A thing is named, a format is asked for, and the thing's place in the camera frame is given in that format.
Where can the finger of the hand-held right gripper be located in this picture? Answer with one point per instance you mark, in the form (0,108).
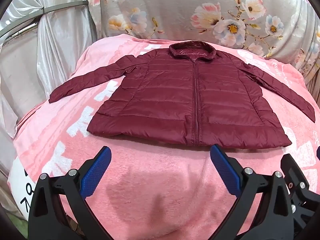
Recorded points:
(295,172)

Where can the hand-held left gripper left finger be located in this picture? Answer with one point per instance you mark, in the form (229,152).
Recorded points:
(97,171)

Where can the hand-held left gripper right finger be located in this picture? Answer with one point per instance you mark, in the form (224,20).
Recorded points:
(225,170)

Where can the grey metal bar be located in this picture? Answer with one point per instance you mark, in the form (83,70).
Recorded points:
(62,6)

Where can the white satin curtain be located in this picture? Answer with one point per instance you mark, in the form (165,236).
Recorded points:
(50,45)

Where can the maroon puffer jacket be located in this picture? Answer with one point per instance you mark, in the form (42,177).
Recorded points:
(162,100)

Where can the pink printed blanket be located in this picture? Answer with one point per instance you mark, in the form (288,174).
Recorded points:
(150,180)

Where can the grey floral cloth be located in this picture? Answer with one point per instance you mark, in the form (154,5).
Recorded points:
(175,10)

